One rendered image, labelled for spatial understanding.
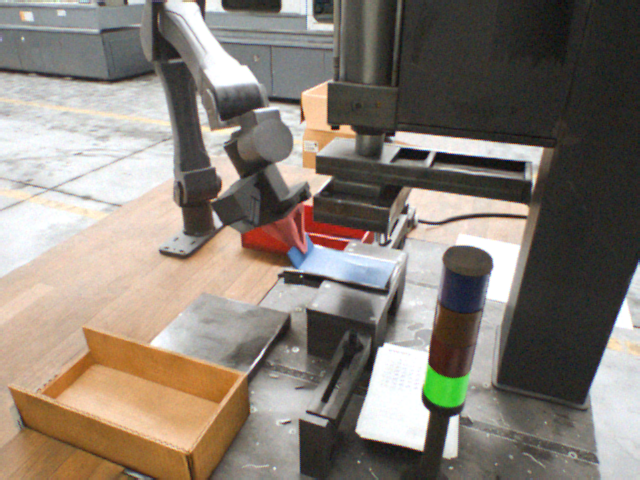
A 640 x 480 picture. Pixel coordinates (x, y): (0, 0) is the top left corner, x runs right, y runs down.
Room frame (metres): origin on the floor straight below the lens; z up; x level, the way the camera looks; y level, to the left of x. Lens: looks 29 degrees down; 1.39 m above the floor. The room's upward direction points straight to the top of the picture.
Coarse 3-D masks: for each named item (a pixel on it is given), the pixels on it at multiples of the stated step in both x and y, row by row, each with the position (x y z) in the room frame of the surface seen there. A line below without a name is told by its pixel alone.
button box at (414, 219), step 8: (416, 208) 0.97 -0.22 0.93; (416, 216) 0.93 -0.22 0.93; (456, 216) 0.97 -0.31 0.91; (464, 216) 0.97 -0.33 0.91; (472, 216) 0.97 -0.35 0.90; (480, 216) 0.98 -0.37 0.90; (488, 216) 0.98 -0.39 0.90; (496, 216) 0.98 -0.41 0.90; (504, 216) 0.98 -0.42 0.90; (512, 216) 0.97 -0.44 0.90; (520, 216) 0.97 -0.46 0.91; (408, 224) 0.91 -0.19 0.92; (416, 224) 0.92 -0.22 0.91; (432, 224) 0.93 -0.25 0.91; (440, 224) 0.93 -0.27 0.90
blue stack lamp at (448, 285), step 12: (444, 276) 0.32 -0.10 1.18; (456, 276) 0.31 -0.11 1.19; (468, 276) 0.30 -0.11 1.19; (480, 276) 0.30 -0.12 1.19; (444, 288) 0.31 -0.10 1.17; (456, 288) 0.31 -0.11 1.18; (468, 288) 0.30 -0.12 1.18; (480, 288) 0.30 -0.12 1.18; (444, 300) 0.31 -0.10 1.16; (456, 300) 0.30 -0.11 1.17; (468, 300) 0.30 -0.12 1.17; (480, 300) 0.30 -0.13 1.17; (468, 312) 0.30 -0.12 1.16
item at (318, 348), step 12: (396, 288) 0.61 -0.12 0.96; (396, 300) 0.62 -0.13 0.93; (384, 312) 0.54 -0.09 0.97; (312, 324) 0.53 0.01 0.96; (324, 324) 0.52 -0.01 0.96; (336, 324) 0.52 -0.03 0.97; (348, 324) 0.51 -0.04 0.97; (384, 324) 0.54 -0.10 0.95; (312, 336) 0.53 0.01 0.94; (324, 336) 0.52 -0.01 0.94; (336, 336) 0.52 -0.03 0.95; (372, 336) 0.50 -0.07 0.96; (384, 336) 0.55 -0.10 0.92; (312, 348) 0.53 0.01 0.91; (324, 348) 0.52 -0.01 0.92; (336, 348) 0.52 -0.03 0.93; (372, 348) 0.50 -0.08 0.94; (372, 360) 0.50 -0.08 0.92
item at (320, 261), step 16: (288, 256) 0.63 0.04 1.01; (304, 256) 0.65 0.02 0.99; (320, 256) 0.66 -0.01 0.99; (336, 256) 0.66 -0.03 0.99; (352, 256) 0.66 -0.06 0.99; (320, 272) 0.61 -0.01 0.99; (336, 272) 0.61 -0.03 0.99; (352, 272) 0.61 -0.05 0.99; (368, 272) 0.61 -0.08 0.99; (384, 272) 0.61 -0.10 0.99
